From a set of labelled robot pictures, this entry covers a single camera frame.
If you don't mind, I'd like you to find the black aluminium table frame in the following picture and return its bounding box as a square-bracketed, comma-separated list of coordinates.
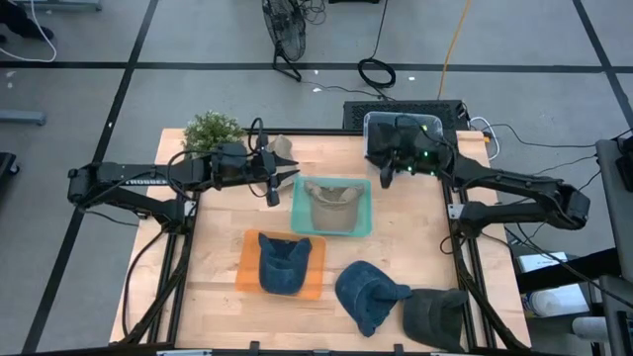
[117, 127, 533, 356]

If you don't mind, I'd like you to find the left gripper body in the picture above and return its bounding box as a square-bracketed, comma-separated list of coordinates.
[211, 142, 280, 190]

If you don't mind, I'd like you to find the small green potted plant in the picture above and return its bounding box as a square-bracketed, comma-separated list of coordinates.
[181, 110, 247, 157]

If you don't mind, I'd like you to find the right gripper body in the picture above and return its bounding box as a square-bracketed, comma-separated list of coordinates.
[382, 130, 454, 177]

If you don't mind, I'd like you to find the white box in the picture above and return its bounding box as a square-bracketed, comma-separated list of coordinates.
[515, 251, 570, 275]

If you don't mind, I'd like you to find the tan cap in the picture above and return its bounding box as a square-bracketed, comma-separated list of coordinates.
[303, 179, 366, 234]
[249, 133, 299, 197]

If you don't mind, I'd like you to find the person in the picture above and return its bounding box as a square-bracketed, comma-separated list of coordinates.
[0, 0, 55, 43]

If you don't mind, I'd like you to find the clear plastic bin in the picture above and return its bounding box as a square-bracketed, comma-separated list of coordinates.
[362, 110, 445, 172]

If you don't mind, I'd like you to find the white floor cable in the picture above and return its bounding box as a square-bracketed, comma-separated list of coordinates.
[0, 0, 58, 63]

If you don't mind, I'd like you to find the black coiled cable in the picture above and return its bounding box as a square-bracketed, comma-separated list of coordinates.
[356, 0, 398, 90]

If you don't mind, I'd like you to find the black floor fan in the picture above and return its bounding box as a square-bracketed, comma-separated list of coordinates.
[261, 0, 309, 83]

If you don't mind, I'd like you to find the yellow cable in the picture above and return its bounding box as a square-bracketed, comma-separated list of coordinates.
[436, 0, 474, 102]

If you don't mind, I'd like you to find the orange translucent plastic bin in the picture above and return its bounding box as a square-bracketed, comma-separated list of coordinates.
[233, 227, 328, 303]

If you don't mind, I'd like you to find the green translucent plastic bin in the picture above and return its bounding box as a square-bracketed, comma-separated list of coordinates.
[290, 175, 374, 239]

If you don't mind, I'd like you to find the black computer case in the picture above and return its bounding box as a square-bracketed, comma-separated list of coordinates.
[341, 99, 470, 133]

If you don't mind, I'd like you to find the white looped cable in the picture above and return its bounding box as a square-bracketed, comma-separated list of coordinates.
[468, 115, 502, 162]

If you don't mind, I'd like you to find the dark blue denim cap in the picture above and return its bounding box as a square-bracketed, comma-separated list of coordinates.
[256, 232, 315, 297]
[334, 260, 413, 339]

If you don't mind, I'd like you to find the white paper roll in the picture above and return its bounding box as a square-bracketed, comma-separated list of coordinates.
[528, 283, 591, 319]

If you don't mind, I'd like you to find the grey floor bar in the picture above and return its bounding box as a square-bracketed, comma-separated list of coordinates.
[0, 109, 47, 127]

